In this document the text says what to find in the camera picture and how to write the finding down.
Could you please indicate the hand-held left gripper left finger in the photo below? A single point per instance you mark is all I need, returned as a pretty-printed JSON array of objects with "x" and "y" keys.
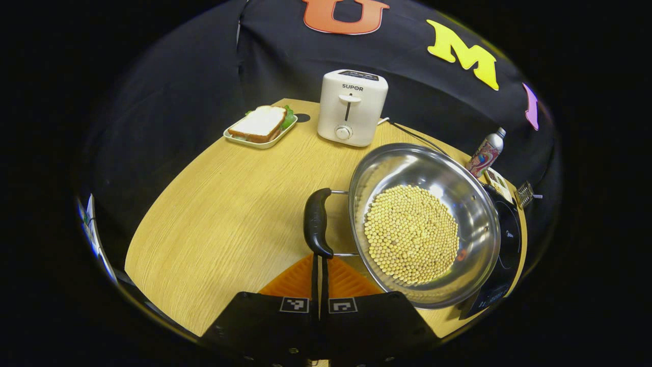
[{"x": 290, "y": 326}]

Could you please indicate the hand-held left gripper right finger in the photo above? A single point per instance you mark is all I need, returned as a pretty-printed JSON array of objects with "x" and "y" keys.
[{"x": 356, "y": 326}]

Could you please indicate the pile of soybeans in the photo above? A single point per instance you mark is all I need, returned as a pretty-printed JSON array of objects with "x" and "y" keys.
[{"x": 412, "y": 234}]

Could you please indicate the black induction cooktop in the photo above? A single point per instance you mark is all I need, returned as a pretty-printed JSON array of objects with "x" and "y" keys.
[{"x": 509, "y": 244}]

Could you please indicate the white divided plate with beans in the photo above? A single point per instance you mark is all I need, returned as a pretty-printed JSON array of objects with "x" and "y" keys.
[{"x": 499, "y": 183}]

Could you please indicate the sandwich with lettuce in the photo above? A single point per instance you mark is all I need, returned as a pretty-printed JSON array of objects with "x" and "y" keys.
[{"x": 260, "y": 122}]

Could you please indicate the white toaster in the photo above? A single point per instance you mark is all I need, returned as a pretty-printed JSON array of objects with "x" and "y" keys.
[{"x": 351, "y": 112}]

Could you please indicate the silver bottle with colourful label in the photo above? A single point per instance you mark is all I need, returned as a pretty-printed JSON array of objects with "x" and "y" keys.
[{"x": 486, "y": 153}]

